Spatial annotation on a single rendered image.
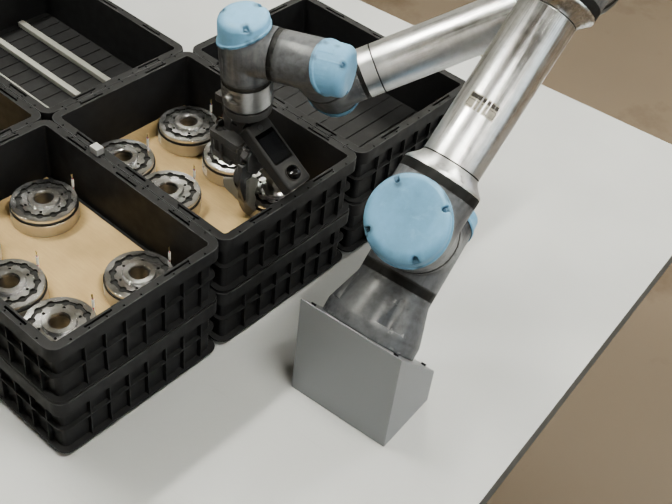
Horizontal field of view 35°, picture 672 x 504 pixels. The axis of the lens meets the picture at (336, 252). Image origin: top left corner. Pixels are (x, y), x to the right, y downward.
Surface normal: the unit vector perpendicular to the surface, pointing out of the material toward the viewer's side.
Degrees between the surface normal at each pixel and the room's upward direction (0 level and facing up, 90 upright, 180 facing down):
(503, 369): 0
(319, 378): 90
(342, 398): 90
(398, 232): 51
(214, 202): 0
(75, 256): 0
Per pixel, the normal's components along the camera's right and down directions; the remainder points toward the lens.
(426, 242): -0.26, 0.01
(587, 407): 0.10, -0.73
